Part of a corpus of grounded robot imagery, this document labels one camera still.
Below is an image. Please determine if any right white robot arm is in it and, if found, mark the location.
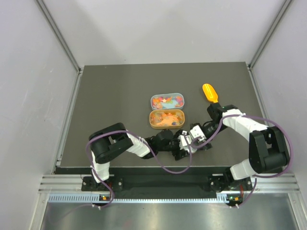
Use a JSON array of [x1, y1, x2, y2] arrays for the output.
[[201, 103, 291, 191]]

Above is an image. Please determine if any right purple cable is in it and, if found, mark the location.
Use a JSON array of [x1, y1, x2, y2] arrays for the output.
[[189, 114, 294, 208]]

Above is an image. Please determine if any clear blue candy tray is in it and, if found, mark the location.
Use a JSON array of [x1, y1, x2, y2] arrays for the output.
[[150, 93, 185, 110]]

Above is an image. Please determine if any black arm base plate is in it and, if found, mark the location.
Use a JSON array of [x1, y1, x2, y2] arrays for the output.
[[81, 173, 254, 199]]

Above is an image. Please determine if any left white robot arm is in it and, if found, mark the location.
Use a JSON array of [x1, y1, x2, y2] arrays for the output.
[[85, 123, 196, 190]]

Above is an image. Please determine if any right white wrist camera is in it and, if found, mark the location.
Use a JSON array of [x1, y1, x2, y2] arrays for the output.
[[189, 123, 207, 143]]

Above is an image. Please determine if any orange plastic scoop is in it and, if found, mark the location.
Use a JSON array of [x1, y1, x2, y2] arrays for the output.
[[202, 83, 219, 103]]

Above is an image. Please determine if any orange candy tray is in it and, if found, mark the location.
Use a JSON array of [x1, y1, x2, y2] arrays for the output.
[[149, 109, 185, 129]]

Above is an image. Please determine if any grey slotted cable duct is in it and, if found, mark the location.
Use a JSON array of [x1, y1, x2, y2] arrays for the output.
[[48, 194, 240, 204]]

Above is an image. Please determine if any aluminium frame rail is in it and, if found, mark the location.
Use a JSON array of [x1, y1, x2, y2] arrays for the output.
[[33, 0, 83, 75]]

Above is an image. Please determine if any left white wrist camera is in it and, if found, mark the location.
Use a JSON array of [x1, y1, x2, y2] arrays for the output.
[[178, 131, 197, 154]]

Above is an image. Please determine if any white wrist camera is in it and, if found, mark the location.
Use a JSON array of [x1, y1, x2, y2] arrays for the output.
[[189, 123, 207, 143], [178, 131, 197, 154]]

